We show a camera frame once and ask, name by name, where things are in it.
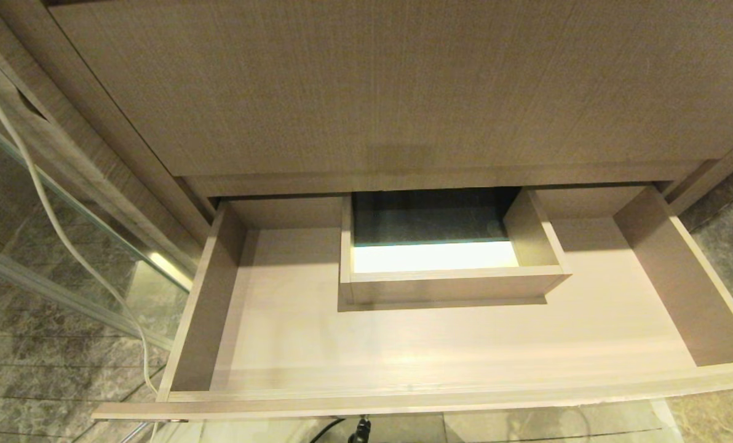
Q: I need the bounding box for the glass panel with metal frame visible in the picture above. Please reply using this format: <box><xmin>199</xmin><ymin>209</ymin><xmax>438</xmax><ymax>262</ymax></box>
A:
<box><xmin>0</xmin><ymin>111</ymin><xmax>194</xmax><ymax>351</ymax></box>

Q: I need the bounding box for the beige wooden cabinet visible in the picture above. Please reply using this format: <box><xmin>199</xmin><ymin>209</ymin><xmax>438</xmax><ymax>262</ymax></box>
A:
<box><xmin>0</xmin><ymin>0</ymin><xmax>733</xmax><ymax>271</ymax></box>

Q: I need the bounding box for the beige wooden drawer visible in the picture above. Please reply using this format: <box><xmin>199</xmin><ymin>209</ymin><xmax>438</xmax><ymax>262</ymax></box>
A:
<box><xmin>92</xmin><ymin>186</ymin><xmax>733</xmax><ymax>423</ymax></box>

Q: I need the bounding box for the white power cable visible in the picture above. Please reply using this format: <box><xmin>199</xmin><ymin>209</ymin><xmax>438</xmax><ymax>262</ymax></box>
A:
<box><xmin>0</xmin><ymin>46</ymin><xmax>160</xmax><ymax>396</ymax></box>

